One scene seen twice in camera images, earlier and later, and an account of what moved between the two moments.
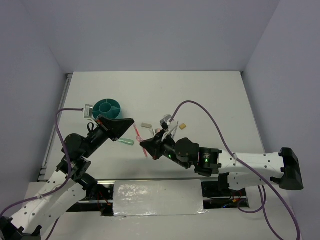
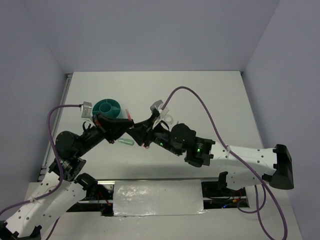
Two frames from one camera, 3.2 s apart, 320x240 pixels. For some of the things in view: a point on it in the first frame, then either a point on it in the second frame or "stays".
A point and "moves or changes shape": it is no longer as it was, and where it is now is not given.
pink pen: x=139 y=139 moves or changes shape
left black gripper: x=115 y=128 stays
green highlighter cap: x=126 y=141 stays
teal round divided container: x=107 y=107 stays
